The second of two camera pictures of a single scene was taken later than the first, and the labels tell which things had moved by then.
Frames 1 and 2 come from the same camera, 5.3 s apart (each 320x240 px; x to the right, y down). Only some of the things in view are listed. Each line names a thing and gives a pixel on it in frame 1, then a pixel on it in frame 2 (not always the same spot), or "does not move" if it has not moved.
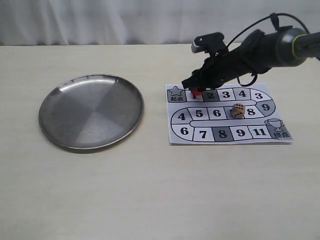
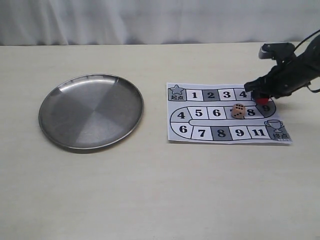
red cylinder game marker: (196, 94) to (262, 101)
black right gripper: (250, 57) to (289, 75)
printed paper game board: (227, 114) does not move
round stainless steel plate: (90, 111) does not move
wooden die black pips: (238, 110) does not move
